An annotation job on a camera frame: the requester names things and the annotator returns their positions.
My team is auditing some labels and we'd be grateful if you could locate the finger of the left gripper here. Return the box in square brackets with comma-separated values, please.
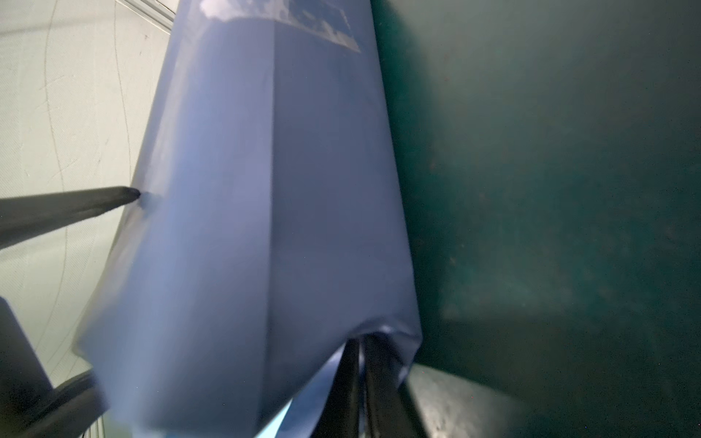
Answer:
[0, 186, 141, 249]
[1, 299, 107, 437]

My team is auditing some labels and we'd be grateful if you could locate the light blue wrapping paper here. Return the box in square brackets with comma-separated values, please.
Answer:
[75, 1, 422, 437]

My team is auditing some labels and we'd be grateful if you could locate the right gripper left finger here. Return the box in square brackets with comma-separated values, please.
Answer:
[311, 339, 361, 438]

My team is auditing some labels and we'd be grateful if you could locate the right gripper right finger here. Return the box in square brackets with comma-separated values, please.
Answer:
[363, 335, 425, 437]

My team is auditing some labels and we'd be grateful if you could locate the green table mat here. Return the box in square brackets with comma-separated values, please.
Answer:
[372, 1, 700, 437]

